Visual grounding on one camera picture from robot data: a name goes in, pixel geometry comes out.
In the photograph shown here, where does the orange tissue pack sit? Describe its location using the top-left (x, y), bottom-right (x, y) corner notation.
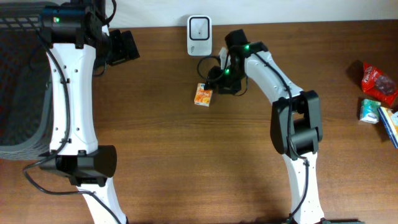
top-left (193, 83), bottom-right (213, 107)

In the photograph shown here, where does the green tissue pack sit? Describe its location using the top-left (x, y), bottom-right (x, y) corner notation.
top-left (359, 99), bottom-right (381, 124)

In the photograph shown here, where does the red Hacks candy bag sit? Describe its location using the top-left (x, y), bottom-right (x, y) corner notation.
top-left (361, 62), bottom-right (397, 106)

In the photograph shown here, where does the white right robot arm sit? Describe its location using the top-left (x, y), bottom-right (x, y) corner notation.
top-left (205, 29), bottom-right (325, 223)

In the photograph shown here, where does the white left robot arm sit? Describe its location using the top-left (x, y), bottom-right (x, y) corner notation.
top-left (38, 1), bottom-right (139, 223)

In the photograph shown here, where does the white barcode scanner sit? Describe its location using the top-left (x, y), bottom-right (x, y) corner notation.
top-left (187, 15), bottom-right (213, 56)

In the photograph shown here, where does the dark grey plastic basket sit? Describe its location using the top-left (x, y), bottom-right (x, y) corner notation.
top-left (1, 1), bottom-right (53, 161)

